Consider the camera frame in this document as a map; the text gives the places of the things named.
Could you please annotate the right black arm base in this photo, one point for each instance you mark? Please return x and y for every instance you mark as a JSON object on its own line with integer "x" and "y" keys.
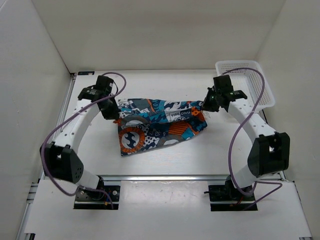
{"x": 224, "y": 197}

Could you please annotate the colourful patterned shorts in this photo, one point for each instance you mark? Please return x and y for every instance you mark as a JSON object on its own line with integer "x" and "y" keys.
{"x": 145, "y": 124}

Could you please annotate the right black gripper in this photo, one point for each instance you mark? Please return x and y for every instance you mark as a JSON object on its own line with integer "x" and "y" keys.
{"x": 206, "y": 106}

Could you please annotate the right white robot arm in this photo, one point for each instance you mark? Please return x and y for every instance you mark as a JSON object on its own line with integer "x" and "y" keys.
{"x": 270, "y": 151}

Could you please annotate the aluminium front rail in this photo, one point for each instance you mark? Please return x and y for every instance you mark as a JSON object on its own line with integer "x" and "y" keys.
{"x": 190, "y": 177}

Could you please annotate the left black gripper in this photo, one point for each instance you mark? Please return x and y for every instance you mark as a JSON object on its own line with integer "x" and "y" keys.
{"x": 113, "y": 115}

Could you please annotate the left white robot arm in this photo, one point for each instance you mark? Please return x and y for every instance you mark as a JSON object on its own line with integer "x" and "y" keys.
{"x": 59, "y": 158}

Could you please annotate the white perforated plastic basket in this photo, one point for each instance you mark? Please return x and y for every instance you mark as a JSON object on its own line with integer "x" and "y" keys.
{"x": 245, "y": 78}

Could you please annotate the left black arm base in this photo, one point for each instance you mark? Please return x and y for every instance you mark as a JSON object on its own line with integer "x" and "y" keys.
{"x": 106, "y": 199}

